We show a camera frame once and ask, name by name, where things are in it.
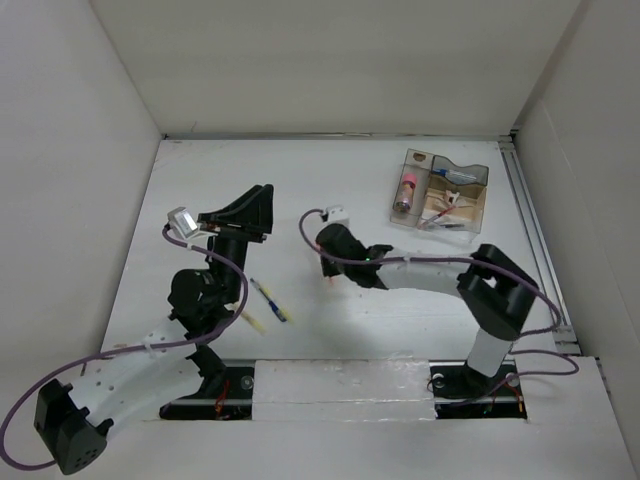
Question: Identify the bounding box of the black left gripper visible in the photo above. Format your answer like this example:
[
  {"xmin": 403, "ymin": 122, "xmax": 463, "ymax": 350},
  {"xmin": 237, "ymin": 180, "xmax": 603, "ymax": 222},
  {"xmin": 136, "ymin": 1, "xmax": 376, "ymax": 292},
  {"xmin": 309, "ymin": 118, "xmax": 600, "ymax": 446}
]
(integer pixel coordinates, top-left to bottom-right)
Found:
[{"xmin": 197, "ymin": 184, "xmax": 271, "ymax": 304}]

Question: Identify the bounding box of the pink capped pencil tube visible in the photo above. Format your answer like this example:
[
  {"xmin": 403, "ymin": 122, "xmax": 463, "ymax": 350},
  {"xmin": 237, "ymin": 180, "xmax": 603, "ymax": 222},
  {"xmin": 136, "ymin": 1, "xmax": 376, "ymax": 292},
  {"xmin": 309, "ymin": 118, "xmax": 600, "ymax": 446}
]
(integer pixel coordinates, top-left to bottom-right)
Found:
[{"xmin": 393, "ymin": 173, "xmax": 418, "ymax": 213}]

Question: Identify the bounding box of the dark blue pen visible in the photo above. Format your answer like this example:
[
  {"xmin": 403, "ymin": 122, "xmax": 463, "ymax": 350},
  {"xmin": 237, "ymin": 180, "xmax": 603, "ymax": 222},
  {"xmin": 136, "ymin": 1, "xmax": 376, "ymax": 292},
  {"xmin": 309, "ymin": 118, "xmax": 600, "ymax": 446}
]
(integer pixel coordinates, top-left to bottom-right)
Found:
[{"xmin": 249, "ymin": 278, "xmax": 291, "ymax": 323}]

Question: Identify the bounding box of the red pen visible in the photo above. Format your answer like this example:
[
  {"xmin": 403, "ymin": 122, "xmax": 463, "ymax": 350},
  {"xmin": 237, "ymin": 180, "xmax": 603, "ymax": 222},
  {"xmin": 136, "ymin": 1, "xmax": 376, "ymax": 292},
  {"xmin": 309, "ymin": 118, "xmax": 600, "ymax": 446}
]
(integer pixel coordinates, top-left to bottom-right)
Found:
[{"xmin": 425, "ymin": 206, "xmax": 456, "ymax": 224}]

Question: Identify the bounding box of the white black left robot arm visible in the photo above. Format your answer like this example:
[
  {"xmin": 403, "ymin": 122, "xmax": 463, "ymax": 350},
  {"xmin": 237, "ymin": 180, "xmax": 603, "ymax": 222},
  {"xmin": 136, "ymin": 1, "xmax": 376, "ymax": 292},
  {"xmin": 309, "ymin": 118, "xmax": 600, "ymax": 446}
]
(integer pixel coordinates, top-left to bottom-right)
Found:
[{"xmin": 34, "ymin": 184, "xmax": 274, "ymax": 475}]

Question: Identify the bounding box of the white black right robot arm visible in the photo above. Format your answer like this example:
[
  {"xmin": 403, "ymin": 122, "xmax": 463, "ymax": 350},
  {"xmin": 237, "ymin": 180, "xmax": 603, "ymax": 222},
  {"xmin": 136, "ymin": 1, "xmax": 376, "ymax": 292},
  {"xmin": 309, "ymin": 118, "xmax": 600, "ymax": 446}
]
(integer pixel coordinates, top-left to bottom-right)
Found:
[{"xmin": 315, "ymin": 224, "xmax": 538, "ymax": 400}]

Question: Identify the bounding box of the clear acrylic desk organizer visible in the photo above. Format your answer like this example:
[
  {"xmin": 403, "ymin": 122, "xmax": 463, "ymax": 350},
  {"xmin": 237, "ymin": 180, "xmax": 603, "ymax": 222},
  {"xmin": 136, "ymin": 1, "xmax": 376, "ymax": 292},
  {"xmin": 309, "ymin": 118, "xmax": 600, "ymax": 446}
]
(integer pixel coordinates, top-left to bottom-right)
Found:
[{"xmin": 389, "ymin": 149, "xmax": 489, "ymax": 244}]

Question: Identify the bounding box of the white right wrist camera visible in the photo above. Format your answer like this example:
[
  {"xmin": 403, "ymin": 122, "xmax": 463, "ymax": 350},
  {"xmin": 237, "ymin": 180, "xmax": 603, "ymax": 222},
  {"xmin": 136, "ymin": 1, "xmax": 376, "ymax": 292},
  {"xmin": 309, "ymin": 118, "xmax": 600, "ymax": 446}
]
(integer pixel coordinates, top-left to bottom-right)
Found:
[{"xmin": 321, "ymin": 205, "xmax": 350, "ymax": 227}]

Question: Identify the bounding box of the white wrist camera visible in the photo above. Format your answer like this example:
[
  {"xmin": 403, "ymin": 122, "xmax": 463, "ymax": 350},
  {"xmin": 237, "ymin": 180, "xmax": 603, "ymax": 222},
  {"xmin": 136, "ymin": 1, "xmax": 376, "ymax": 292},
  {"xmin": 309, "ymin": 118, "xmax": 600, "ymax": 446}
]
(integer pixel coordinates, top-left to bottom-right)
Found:
[
  {"xmin": 321, "ymin": 205, "xmax": 350, "ymax": 227},
  {"xmin": 167, "ymin": 207, "xmax": 200, "ymax": 241}
]

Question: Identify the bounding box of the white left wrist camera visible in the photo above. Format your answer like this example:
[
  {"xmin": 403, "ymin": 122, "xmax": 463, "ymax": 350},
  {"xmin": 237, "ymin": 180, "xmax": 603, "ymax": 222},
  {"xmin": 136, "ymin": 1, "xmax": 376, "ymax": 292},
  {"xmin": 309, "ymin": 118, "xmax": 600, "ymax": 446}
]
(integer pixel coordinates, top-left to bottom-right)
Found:
[{"xmin": 167, "ymin": 207, "xmax": 200, "ymax": 241}]

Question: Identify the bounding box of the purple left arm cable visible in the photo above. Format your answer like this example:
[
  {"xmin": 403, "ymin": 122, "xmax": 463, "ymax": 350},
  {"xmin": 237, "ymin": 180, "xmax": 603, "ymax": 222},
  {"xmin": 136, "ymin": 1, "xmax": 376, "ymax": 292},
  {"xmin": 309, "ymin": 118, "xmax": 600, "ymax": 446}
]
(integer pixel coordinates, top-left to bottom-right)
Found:
[{"xmin": 0, "ymin": 222, "xmax": 250, "ymax": 471}]

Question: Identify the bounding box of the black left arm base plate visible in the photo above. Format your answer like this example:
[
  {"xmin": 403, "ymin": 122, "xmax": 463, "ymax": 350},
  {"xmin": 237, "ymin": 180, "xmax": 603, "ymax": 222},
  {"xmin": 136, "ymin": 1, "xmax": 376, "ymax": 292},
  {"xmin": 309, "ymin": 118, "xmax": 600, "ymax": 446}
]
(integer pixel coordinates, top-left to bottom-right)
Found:
[{"xmin": 159, "ymin": 362, "xmax": 255, "ymax": 421}]

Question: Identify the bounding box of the aluminium rail right edge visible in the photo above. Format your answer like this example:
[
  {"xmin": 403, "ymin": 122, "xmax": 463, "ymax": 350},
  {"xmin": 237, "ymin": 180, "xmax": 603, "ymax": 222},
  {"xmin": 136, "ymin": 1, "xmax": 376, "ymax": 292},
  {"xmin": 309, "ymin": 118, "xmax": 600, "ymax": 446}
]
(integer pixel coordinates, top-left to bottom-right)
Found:
[{"xmin": 498, "ymin": 136, "xmax": 582, "ymax": 356}]

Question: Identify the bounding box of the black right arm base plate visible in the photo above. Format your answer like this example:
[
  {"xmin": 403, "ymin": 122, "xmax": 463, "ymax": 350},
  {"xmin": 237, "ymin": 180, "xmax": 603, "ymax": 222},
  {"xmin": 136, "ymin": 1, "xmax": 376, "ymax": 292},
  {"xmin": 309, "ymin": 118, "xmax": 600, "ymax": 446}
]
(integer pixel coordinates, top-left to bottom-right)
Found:
[{"xmin": 427, "ymin": 363, "xmax": 528, "ymax": 420}]

